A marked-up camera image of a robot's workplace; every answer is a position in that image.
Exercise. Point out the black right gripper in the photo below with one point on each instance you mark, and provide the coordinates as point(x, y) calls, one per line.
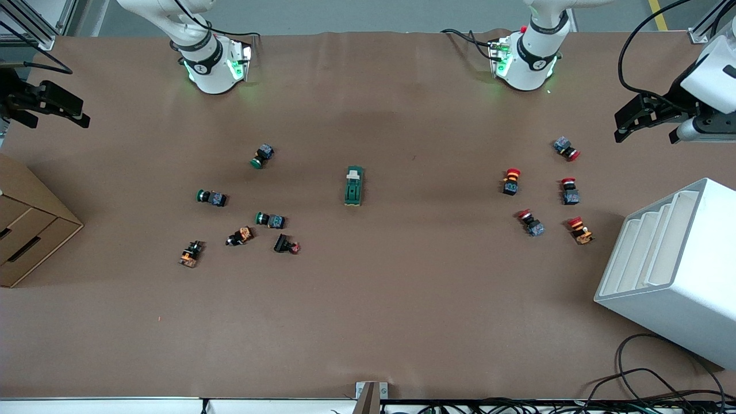
point(12, 95)

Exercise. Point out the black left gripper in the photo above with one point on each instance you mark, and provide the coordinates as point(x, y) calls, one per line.
point(674, 106)

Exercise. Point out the green load switch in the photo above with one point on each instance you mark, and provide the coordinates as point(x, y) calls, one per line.
point(354, 187)

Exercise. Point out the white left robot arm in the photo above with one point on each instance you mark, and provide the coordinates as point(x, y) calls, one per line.
point(532, 57)

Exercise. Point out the red button blue contact block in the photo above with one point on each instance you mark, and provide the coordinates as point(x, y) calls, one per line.
point(564, 146)
point(532, 224)
point(570, 194)

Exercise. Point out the brown cardboard box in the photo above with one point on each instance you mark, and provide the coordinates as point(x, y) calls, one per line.
point(23, 195)

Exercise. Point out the red button orange contact block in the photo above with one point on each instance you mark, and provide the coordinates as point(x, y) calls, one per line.
point(510, 183)
point(581, 231)

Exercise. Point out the white slotted rack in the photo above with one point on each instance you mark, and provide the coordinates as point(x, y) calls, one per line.
point(678, 299)

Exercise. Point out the green push button switch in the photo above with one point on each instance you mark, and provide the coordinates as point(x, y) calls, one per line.
point(263, 155)
point(214, 198)
point(273, 221)

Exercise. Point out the black orange selector switch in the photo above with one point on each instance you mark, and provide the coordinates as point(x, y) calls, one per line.
point(190, 255)
point(241, 235)

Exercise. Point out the black switch red contact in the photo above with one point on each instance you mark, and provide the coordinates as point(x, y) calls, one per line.
point(283, 244)

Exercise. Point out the metal table bracket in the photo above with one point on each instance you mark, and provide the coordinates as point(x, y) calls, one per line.
point(371, 397)

